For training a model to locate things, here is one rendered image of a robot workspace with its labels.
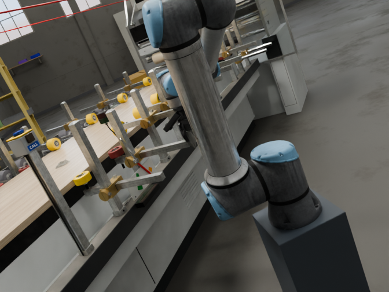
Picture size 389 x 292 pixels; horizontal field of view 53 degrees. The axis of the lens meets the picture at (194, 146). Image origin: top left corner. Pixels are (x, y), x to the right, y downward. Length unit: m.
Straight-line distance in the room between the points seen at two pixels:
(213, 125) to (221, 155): 0.11
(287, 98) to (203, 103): 3.21
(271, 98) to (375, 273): 2.77
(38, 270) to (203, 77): 1.06
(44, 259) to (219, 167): 0.88
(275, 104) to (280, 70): 0.44
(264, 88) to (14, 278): 3.39
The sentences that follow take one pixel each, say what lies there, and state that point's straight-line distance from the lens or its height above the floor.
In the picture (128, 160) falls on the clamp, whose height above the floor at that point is 0.86.
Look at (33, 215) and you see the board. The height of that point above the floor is 0.89.
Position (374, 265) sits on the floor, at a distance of 2.10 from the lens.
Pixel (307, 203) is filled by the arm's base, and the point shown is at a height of 0.66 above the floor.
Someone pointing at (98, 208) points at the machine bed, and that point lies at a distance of 1.99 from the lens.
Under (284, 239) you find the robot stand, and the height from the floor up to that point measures 0.60.
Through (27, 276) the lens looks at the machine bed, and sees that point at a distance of 1.71.
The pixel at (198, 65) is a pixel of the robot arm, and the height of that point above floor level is 1.24.
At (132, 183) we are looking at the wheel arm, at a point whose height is 0.82.
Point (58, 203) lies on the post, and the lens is 1.53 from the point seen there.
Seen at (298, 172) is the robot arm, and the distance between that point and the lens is 1.33.
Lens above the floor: 1.37
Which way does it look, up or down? 18 degrees down
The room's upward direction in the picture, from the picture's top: 23 degrees counter-clockwise
